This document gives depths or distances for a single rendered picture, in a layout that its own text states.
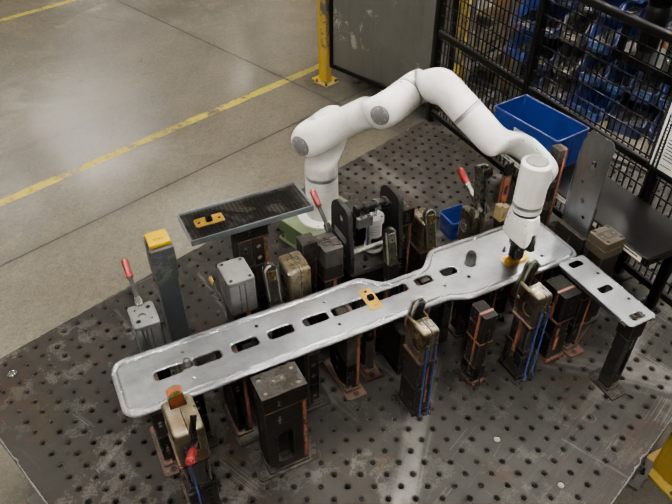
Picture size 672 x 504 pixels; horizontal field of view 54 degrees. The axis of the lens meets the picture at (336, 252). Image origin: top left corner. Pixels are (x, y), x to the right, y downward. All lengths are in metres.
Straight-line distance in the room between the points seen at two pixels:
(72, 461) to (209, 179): 2.50
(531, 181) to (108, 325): 1.41
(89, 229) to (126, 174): 0.56
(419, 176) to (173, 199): 1.70
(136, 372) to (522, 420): 1.08
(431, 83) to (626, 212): 0.82
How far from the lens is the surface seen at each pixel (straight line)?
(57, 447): 2.05
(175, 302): 1.99
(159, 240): 1.85
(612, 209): 2.30
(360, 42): 4.85
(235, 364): 1.70
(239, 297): 1.79
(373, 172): 2.89
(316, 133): 2.14
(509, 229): 1.96
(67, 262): 3.75
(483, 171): 2.03
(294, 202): 1.93
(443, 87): 1.82
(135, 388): 1.71
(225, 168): 4.25
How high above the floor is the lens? 2.29
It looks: 40 degrees down
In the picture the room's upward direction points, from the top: straight up
